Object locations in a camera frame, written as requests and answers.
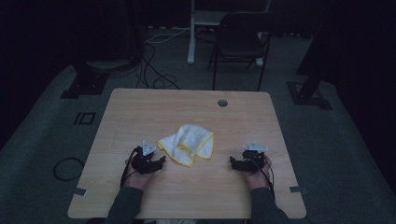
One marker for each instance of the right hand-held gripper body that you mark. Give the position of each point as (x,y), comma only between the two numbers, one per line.
(254,155)

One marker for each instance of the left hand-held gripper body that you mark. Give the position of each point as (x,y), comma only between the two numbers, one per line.
(144,160)

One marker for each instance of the white cloth with yellow edge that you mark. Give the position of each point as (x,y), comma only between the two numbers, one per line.
(190,140)

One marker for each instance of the person's left hand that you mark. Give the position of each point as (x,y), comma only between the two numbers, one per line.
(138,179)

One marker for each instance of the person's right hand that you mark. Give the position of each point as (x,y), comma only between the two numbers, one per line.
(257,179)

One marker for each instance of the grey table grommet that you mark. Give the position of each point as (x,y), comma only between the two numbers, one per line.
(222,103)

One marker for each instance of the black folding chair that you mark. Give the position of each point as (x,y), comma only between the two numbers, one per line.
(241,43)

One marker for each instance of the black stand with base plate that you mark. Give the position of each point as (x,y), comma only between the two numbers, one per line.
(88,77)
(308,90)

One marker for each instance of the white desk frame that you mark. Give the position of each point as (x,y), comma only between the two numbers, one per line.
(194,31)

